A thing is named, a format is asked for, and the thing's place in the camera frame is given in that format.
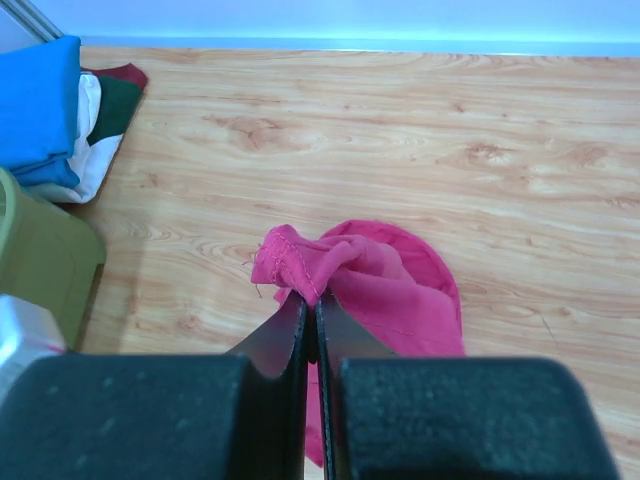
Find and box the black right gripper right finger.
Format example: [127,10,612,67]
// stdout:
[315,293,619,479]

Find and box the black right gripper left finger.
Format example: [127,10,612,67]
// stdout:
[1,307,306,479]

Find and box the magenta pink t shirt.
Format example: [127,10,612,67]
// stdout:
[227,220,466,468]

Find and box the olive green plastic basket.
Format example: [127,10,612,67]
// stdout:
[1,170,106,348]

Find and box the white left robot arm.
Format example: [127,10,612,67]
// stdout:
[0,294,67,400]

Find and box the folded white t shirt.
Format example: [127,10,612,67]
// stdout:
[27,72,123,204]

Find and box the folded dark green t shirt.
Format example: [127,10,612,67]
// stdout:
[87,76,142,146]

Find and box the folded dark red t shirt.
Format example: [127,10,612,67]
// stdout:
[82,63,148,92]

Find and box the folded blue t shirt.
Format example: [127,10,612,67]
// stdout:
[1,36,81,188]

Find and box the left aluminium corner post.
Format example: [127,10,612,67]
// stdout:
[1,0,64,42]

